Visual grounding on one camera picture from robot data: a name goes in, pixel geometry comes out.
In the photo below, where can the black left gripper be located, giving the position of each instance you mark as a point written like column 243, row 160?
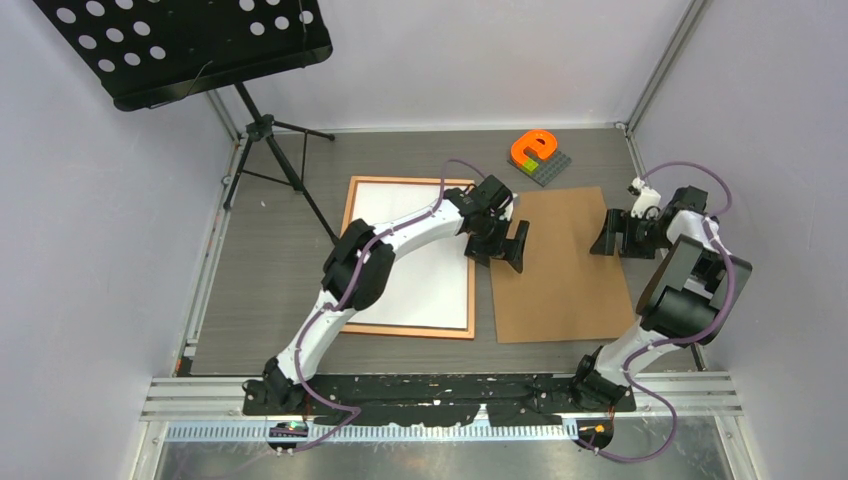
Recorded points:
column 513, row 252

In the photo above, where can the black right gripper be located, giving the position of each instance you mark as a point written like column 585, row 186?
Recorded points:
column 621, row 222

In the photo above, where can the mountain landscape photo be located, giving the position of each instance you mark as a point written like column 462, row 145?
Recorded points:
column 424, row 285

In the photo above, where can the copper picture frame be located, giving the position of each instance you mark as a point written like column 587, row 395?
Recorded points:
column 474, row 311

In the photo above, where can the brown cardboard backing board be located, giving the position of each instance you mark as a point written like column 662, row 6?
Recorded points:
column 564, row 293

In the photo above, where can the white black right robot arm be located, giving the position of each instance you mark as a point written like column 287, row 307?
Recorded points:
column 686, row 301

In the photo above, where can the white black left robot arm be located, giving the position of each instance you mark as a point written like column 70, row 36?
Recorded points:
column 358, row 269

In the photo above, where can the green building brick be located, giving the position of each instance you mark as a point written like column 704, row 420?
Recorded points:
column 528, row 166

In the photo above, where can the grey building baseplate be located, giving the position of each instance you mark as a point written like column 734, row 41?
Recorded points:
column 549, row 168

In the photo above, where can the orange letter toy block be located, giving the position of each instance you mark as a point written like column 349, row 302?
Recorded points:
column 541, row 142

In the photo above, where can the black perforated music stand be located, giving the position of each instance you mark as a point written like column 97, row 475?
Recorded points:
column 149, row 54

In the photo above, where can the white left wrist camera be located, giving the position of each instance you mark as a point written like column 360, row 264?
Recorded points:
column 506, row 209

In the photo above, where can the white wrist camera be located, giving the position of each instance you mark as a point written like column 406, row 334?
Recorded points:
column 506, row 209
column 646, row 198

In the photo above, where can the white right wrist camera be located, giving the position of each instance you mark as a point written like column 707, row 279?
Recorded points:
column 646, row 198

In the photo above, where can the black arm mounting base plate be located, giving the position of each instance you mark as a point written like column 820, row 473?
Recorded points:
column 428, row 400

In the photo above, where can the aluminium front rail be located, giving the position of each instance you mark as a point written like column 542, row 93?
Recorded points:
column 211, row 408

